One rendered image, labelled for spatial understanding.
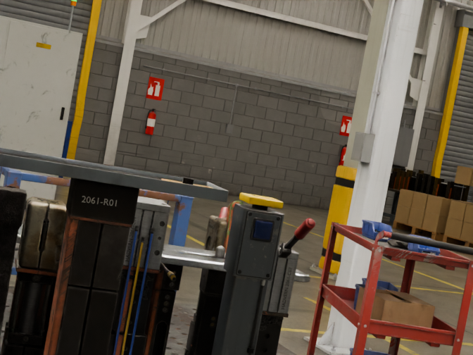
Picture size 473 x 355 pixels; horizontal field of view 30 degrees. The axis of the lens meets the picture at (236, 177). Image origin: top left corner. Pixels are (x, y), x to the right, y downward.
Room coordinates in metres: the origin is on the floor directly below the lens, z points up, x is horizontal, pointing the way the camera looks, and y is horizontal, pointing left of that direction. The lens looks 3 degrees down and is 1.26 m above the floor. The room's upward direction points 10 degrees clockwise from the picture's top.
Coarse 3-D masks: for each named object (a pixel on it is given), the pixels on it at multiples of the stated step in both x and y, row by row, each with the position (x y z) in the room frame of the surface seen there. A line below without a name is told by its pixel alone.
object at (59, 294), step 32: (96, 192) 1.35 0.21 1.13; (128, 192) 1.36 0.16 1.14; (96, 224) 1.35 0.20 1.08; (128, 224) 1.37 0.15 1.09; (64, 256) 1.35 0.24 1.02; (96, 256) 1.37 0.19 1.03; (64, 288) 1.35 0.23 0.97; (96, 288) 1.37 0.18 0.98; (64, 320) 1.35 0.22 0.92; (96, 320) 1.36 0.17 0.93; (64, 352) 1.35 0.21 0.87; (96, 352) 1.36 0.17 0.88
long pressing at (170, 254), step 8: (168, 248) 1.79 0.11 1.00; (176, 248) 1.81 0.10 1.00; (184, 248) 1.83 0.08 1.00; (192, 248) 1.85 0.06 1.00; (168, 256) 1.67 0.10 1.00; (176, 256) 1.68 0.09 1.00; (184, 256) 1.72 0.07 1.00; (192, 256) 1.74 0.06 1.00; (200, 256) 1.75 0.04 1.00; (208, 256) 1.80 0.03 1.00; (176, 264) 1.68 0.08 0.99; (184, 264) 1.68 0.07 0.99; (192, 264) 1.68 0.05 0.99; (200, 264) 1.69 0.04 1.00; (208, 264) 1.69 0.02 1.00; (216, 264) 1.70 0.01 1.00; (296, 272) 1.78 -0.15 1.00; (296, 280) 1.74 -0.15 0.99; (304, 280) 1.75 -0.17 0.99
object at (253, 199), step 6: (240, 198) 1.47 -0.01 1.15; (246, 198) 1.44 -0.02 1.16; (252, 198) 1.43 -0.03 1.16; (258, 198) 1.43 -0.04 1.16; (264, 198) 1.44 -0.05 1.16; (270, 198) 1.47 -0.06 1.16; (258, 204) 1.43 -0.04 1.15; (264, 204) 1.43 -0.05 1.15; (270, 204) 1.43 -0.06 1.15; (276, 204) 1.44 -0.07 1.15; (282, 204) 1.44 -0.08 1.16; (264, 210) 1.45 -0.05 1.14
